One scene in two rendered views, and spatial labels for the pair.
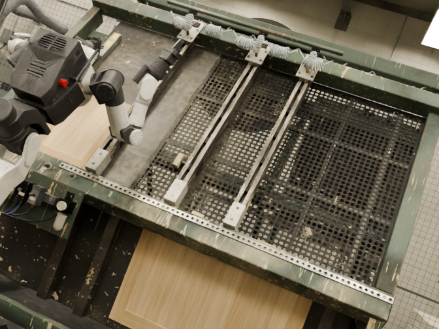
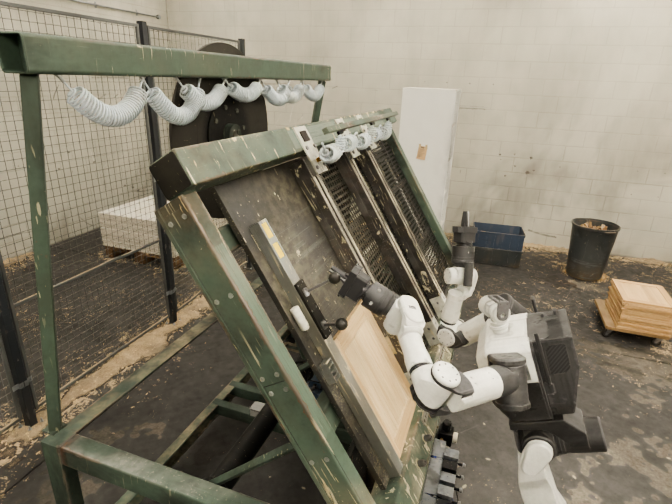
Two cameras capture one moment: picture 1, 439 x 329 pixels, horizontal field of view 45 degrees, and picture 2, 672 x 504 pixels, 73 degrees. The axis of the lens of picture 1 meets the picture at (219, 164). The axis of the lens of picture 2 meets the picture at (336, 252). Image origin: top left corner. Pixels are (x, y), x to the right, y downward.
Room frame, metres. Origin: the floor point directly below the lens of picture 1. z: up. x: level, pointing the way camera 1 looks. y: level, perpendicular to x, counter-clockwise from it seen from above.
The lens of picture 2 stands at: (2.84, 2.16, 2.12)
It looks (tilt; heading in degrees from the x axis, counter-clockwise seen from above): 21 degrees down; 275
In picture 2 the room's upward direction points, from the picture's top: 2 degrees clockwise
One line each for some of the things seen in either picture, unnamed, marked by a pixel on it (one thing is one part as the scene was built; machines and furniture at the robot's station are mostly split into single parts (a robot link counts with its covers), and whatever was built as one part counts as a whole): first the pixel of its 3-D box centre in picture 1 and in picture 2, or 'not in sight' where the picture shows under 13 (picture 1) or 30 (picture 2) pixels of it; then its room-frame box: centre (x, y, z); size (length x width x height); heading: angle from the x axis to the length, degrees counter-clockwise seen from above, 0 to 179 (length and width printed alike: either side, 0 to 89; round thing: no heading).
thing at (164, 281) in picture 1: (210, 302); not in sight; (2.58, -0.20, 0.53); 0.90 x 0.02 x 0.55; 76
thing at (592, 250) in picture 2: not in sight; (589, 249); (0.28, -3.16, 0.33); 0.52 x 0.51 x 0.65; 77
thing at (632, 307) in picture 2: not in sight; (632, 309); (0.40, -1.86, 0.20); 0.61 x 0.53 x 0.40; 77
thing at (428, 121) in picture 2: not in sight; (423, 177); (2.28, -3.43, 1.03); 0.61 x 0.58 x 2.05; 77
